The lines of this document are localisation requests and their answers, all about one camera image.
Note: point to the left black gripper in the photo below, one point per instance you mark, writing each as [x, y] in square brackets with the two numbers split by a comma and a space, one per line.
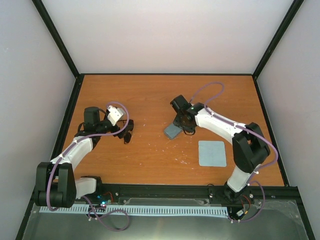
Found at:
[119, 133]

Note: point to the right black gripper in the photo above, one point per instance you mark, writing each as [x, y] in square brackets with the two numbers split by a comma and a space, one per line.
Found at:
[176, 122]

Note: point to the black sunglasses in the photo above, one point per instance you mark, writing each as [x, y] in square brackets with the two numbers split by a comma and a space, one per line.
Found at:
[127, 137]

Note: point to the light blue cleaning cloth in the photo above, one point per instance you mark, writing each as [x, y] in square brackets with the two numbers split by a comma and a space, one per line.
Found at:
[212, 154]

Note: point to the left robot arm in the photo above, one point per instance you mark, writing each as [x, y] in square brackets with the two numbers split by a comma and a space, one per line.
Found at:
[60, 170]

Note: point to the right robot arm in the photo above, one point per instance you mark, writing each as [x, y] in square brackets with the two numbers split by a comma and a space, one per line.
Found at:
[250, 148]

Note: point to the left controller board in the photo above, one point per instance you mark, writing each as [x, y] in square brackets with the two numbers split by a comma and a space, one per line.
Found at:
[105, 199]

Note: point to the right controller connector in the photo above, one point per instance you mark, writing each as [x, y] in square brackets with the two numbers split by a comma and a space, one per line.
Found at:
[238, 212]

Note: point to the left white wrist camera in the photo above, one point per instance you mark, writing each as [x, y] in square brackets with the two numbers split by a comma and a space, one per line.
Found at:
[115, 114]

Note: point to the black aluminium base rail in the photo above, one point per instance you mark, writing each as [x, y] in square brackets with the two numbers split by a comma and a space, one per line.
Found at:
[215, 195]

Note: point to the light blue cable duct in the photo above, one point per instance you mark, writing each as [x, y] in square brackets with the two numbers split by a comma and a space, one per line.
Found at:
[146, 210]

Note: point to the black enclosure frame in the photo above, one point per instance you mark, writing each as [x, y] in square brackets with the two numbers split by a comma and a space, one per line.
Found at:
[79, 77]

